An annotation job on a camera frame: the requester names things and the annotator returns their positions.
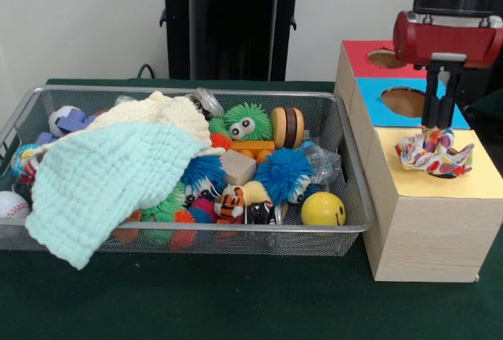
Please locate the tan foam block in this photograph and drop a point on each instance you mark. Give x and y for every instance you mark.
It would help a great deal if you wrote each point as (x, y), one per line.
(237, 167)

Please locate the black and white soccer ball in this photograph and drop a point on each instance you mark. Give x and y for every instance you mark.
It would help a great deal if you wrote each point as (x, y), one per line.
(63, 117)

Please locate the yellow smiley ball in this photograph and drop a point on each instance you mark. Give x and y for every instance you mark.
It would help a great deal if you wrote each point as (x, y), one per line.
(323, 209)

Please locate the wooden box with three holes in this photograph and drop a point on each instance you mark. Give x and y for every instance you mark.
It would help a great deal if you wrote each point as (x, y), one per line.
(432, 238)

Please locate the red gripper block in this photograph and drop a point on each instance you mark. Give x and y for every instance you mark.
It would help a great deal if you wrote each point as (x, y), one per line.
(448, 41)

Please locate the green fuzzy toy with eyes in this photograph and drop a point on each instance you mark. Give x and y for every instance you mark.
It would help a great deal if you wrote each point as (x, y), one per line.
(245, 120)

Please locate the blue spiky ball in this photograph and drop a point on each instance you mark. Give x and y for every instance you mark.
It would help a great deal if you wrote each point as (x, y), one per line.
(283, 175)

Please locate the light blue muslin cloth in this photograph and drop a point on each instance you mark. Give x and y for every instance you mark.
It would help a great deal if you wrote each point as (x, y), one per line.
(102, 183)

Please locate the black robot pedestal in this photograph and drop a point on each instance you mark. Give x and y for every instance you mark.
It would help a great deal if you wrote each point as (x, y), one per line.
(236, 22)

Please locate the cream knitted cloth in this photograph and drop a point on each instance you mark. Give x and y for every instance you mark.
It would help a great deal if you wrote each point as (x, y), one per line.
(157, 110)

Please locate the colourful patterned cloth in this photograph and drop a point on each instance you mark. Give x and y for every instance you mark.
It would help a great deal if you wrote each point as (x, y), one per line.
(428, 155)

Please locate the white baseball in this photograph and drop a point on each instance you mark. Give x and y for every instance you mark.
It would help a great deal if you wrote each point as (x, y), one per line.
(12, 206)

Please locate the tiger plush toy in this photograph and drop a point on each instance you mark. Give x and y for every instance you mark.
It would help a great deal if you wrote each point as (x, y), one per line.
(230, 208)

